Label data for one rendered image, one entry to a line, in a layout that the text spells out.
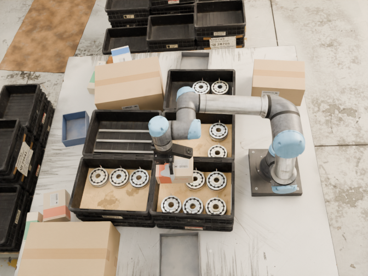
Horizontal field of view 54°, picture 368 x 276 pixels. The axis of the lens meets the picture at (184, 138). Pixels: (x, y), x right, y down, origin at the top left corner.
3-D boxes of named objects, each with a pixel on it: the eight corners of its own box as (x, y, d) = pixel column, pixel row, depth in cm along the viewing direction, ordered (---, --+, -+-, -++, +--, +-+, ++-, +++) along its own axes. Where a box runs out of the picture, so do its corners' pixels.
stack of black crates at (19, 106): (23, 110, 312) (3, 84, 283) (56, 108, 309) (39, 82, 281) (10, 150, 291) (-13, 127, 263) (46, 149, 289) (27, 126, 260)
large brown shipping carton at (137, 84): (103, 122, 228) (94, 103, 212) (103, 86, 244) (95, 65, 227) (166, 113, 228) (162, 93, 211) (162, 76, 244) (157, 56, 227)
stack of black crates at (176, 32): (197, 42, 335) (195, 12, 306) (197, 67, 320) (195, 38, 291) (154, 44, 339) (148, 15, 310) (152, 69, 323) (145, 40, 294)
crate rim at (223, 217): (234, 162, 183) (235, 160, 181) (234, 219, 167) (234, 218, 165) (156, 160, 188) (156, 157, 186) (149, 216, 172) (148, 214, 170)
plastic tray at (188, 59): (206, 87, 236) (206, 82, 231) (176, 86, 238) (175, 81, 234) (210, 57, 249) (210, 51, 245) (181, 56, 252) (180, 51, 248)
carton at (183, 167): (193, 159, 170) (191, 151, 164) (193, 183, 164) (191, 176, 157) (159, 160, 172) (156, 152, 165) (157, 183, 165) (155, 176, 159)
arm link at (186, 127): (199, 107, 137) (171, 108, 138) (200, 132, 131) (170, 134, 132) (201, 118, 144) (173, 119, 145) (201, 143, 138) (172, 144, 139)
